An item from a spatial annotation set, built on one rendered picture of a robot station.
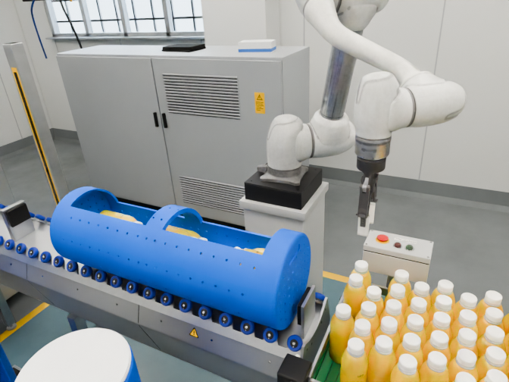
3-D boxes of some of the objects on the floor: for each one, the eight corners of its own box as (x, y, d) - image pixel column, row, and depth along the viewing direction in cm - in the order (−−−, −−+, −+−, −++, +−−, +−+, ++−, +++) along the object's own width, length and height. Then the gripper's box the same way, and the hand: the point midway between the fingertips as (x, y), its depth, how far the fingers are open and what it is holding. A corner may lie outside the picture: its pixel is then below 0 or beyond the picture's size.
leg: (107, 398, 205) (75, 308, 176) (115, 402, 203) (84, 311, 174) (98, 408, 201) (64, 317, 172) (107, 412, 198) (73, 320, 169)
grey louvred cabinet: (130, 179, 449) (99, 45, 382) (308, 214, 356) (309, 45, 290) (93, 200, 407) (52, 54, 340) (285, 247, 314) (279, 58, 248)
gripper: (365, 141, 114) (360, 211, 124) (348, 167, 99) (344, 244, 109) (392, 143, 111) (385, 214, 121) (379, 171, 95) (371, 249, 106)
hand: (366, 220), depth 114 cm, fingers open, 6 cm apart
